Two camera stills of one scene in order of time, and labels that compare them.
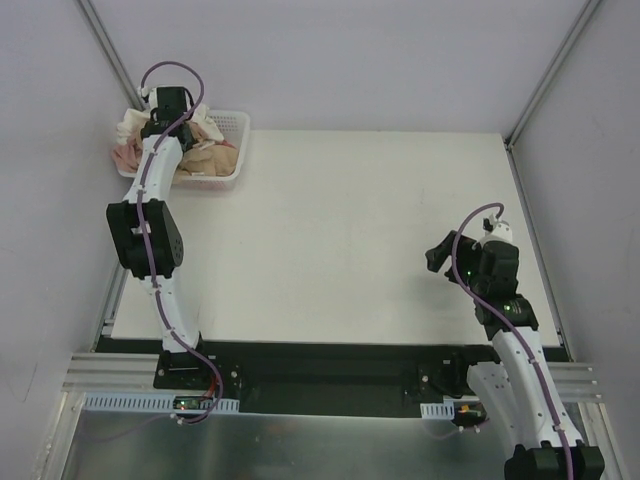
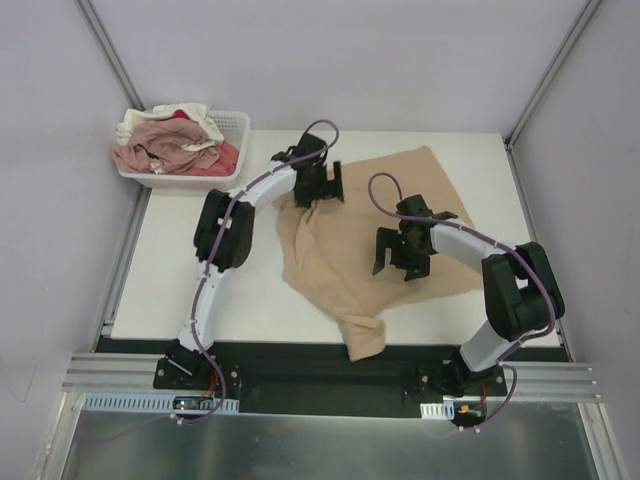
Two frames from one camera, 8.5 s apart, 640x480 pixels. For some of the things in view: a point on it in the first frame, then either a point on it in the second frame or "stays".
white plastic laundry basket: [234, 125] stays
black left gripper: [167, 129] → [323, 186]
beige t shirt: [207, 157] → [329, 248]
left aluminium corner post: [111, 55] stays
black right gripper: [451, 248] → [400, 250]
